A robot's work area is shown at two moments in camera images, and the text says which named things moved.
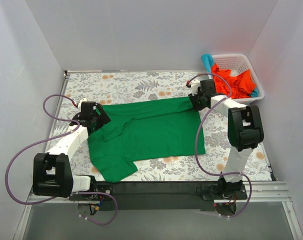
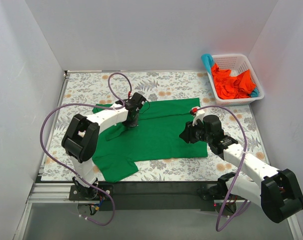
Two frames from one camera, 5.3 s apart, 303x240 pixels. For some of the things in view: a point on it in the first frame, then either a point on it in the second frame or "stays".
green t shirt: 138,130 stays
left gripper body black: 101,118 to 132,119
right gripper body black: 194,101 to 189,133
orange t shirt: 238,86 stays
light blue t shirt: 208,60 stays
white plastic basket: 237,64 stays
